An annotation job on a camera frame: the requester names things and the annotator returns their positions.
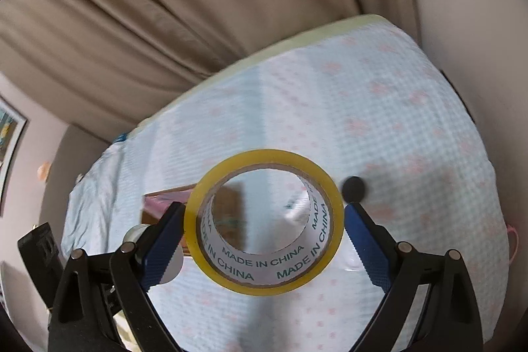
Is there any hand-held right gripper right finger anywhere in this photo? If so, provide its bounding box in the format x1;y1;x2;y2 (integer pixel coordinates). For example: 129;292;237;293
344;202;484;352

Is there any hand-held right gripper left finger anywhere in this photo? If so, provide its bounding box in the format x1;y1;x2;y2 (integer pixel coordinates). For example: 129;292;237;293
48;201;187;352

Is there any yellow packing tape roll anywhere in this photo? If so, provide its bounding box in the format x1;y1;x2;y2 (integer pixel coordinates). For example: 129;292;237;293
184;149;345;296

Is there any brown cardboard box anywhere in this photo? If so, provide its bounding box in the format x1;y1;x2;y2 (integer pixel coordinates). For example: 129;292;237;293
141;184;248;259

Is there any small black round cap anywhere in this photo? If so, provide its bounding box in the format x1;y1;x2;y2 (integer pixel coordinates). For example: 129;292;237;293
342;176;368;204

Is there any pink dotted light blue bedsheet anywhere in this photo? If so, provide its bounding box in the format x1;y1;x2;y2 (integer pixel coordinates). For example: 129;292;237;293
61;20;510;352

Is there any black device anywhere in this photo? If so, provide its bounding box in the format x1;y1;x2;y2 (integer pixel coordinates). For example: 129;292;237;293
17;223;67;309

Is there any cream mattress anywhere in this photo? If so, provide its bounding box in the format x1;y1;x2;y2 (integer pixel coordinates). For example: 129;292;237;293
136;14;392;130

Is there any beige curtain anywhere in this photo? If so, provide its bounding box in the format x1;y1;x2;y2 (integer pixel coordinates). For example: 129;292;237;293
0;0;417;144

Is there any framed wall picture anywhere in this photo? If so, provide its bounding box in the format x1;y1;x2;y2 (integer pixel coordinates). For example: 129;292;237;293
0;96;29;217

